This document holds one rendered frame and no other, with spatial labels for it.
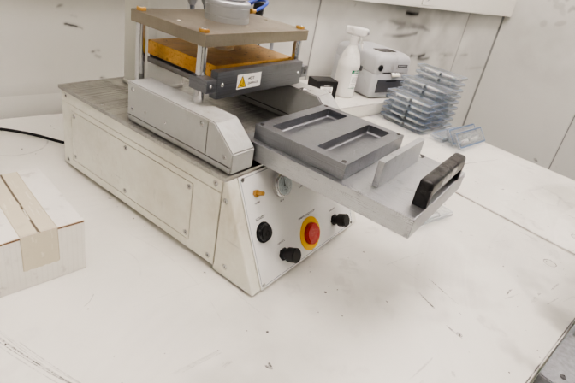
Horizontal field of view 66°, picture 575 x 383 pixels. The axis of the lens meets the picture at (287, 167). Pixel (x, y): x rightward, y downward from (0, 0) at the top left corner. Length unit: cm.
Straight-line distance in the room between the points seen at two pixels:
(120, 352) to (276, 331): 21
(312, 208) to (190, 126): 28
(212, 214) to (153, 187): 14
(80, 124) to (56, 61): 39
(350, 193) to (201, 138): 24
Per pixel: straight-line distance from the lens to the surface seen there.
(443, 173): 63
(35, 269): 73
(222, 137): 65
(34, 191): 79
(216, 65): 72
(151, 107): 76
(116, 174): 89
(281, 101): 92
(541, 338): 88
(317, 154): 62
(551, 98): 306
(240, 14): 80
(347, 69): 162
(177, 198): 76
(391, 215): 58
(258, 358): 64
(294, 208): 77
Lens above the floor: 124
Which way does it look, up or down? 26 degrees down
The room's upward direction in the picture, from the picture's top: 11 degrees clockwise
